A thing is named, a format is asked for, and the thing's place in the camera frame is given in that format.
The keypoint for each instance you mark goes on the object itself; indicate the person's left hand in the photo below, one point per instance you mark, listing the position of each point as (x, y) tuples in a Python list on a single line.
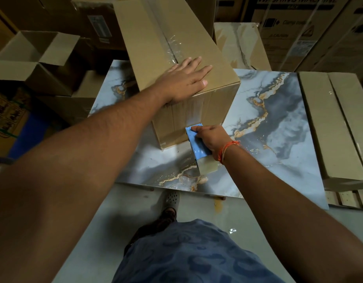
[(181, 82)]

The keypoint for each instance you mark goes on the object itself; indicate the person's right hand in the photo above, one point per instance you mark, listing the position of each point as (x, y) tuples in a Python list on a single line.
[(214, 138)]

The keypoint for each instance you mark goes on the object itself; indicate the person's left thumb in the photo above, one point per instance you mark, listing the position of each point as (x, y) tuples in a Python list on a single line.
[(201, 85)]

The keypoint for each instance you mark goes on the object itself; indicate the person's left middle finger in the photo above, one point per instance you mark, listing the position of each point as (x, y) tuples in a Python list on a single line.
[(194, 63)]

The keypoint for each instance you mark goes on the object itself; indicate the person's right fingers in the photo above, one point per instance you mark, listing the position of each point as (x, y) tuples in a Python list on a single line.
[(200, 130)]

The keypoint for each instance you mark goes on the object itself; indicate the person's left little finger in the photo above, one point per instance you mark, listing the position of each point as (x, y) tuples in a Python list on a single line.
[(173, 67)]

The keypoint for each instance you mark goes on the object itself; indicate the blue tape dispenser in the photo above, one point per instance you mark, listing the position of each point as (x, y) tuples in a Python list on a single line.
[(194, 144)]

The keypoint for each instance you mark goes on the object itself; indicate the tall taped cardboard box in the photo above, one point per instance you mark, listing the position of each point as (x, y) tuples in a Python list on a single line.
[(158, 41)]

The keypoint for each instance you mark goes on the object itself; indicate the person's right forearm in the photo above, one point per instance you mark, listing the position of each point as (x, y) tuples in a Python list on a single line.
[(287, 218)]

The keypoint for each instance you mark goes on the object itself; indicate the person's left forearm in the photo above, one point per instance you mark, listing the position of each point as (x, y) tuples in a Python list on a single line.
[(69, 173)]

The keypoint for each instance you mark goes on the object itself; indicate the orange thread wristband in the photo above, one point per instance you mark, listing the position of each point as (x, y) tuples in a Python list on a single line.
[(225, 148)]

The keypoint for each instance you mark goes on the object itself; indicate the marble pattern panel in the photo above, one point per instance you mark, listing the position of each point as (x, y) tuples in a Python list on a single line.
[(240, 47)]

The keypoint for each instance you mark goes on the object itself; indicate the white perforated clog shoe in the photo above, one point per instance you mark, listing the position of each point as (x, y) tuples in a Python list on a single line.
[(170, 199)]

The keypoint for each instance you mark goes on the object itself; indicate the plain cardboard box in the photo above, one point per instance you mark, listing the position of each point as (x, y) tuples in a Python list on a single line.
[(78, 100)]

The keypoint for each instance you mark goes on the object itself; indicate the person's leg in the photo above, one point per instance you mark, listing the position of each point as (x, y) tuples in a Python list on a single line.
[(158, 225)]

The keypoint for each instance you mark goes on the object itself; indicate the brown carton with white label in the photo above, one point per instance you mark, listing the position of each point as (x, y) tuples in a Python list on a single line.
[(81, 17)]

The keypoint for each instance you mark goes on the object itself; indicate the large printed appliance carton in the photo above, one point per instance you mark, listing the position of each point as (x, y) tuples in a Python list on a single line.
[(299, 29)]

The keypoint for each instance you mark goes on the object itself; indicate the blue patterned shorts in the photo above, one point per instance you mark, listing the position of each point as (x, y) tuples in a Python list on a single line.
[(193, 256)]

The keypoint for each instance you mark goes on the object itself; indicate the flat closed cardboard box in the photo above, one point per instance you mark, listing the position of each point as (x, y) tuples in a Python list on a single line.
[(334, 123)]

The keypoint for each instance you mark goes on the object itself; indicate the open empty cardboard box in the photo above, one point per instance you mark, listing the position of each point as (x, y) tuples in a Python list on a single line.
[(28, 64)]

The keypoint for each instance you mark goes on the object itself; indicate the blue plastic object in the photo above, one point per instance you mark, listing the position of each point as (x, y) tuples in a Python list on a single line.
[(29, 135)]

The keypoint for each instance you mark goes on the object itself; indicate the wooden pallet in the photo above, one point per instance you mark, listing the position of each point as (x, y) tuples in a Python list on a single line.
[(346, 199)]

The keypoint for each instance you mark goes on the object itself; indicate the yellow printed carton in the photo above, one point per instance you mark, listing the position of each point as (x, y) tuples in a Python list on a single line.
[(7, 117)]

